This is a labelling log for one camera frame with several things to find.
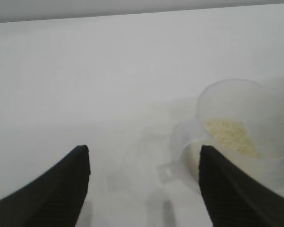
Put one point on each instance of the white uncooked rice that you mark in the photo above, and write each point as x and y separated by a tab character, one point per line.
232	136

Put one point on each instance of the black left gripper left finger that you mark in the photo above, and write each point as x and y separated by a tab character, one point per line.
49	194

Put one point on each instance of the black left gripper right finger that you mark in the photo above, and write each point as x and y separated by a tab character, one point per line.
234	201

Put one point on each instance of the clear plastic measuring cup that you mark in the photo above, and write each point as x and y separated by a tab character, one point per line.
262	106

